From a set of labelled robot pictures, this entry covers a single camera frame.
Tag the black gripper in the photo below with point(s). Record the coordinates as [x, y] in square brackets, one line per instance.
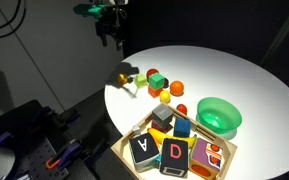
[109, 28]

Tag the wooden tray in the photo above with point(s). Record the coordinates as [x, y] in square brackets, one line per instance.
[230, 151]

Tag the pale green cube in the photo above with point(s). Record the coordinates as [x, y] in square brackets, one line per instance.
[140, 81]

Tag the orange cube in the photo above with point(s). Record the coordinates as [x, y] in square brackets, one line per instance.
[154, 92]

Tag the dark red small ball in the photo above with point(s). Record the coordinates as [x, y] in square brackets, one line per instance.
[166, 83]

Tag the yellow toy lemon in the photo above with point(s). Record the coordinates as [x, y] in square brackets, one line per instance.
[165, 96]

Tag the large orange ball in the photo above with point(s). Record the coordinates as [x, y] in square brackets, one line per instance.
[177, 88]

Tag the purple black hand clamp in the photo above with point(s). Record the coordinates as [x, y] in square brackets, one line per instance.
[1, 139]
[67, 155]
[67, 117]

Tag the grey cube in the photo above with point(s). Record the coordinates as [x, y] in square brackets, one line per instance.
[162, 115]

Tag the small grey white piece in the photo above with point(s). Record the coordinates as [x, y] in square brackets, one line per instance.
[136, 130]

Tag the magenta block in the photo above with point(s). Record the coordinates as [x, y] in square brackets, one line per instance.
[155, 126]

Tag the small bright red ball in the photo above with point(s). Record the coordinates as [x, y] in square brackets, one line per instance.
[182, 109]

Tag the yellow toy banana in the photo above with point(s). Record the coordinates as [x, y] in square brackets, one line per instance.
[157, 135]

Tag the blue cube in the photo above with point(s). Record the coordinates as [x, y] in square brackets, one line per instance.
[182, 127]

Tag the black soft block letter A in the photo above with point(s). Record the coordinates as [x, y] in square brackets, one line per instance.
[144, 150]

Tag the robot stand top plate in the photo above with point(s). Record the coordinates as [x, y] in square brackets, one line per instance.
[14, 116]

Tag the small teal piece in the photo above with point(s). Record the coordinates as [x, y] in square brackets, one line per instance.
[157, 158]

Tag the black soft block letter D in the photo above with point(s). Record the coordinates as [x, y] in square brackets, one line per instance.
[174, 155]

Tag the green translucent bowl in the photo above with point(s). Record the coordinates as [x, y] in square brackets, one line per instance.
[217, 116]

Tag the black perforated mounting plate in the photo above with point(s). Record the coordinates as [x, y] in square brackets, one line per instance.
[37, 160]

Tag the slanted grey pole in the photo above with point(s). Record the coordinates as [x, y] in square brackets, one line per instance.
[284, 30]

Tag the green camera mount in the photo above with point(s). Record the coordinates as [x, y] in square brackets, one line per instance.
[90, 10]

